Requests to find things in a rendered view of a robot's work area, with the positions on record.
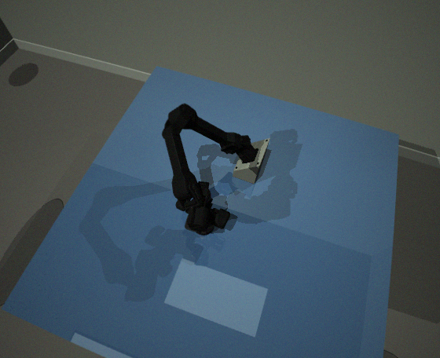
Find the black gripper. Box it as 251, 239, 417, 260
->
175, 201, 230, 229

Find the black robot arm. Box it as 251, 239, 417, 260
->
162, 104, 259, 233

